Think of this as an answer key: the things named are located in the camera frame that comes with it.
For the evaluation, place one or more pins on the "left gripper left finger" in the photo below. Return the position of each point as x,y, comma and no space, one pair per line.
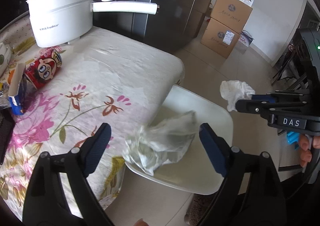
45,202

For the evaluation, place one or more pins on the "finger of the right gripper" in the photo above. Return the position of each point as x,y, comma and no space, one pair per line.
283,96
284,108

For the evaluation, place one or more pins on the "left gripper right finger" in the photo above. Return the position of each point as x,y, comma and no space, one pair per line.
250,191

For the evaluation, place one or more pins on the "white tissue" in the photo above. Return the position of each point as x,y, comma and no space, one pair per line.
234,90

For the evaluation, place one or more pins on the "black plastic tray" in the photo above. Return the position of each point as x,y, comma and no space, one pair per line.
7,124

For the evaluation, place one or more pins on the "plastic bag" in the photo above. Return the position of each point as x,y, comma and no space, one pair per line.
151,147

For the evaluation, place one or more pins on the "small blue white carton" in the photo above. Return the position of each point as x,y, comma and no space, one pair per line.
17,90

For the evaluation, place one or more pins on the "red cartoon can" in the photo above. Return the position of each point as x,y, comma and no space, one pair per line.
43,69

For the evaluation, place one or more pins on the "person right hand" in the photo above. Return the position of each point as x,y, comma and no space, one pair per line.
304,151

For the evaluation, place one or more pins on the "person left hand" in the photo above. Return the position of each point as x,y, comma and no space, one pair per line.
141,222

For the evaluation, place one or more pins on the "brown slipper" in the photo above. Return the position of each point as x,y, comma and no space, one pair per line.
196,209

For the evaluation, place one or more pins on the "white plastic bin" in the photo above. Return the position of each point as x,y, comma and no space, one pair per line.
194,173

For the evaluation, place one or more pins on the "lower cardboard box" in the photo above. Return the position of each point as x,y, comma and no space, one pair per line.
219,38

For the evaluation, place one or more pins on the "cardboard box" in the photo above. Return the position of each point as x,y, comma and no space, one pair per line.
219,38
232,13

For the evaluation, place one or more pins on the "upper cardboard box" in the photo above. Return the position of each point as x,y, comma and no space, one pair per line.
232,13

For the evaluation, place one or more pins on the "orange mandarin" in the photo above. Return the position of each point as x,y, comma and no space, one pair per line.
11,73

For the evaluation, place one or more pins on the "floral tablecloth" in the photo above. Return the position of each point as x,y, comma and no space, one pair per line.
104,78

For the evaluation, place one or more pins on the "white bowl stack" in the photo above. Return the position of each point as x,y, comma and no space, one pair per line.
5,57

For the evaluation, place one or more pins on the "white electric pot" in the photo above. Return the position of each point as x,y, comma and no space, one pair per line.
56,22

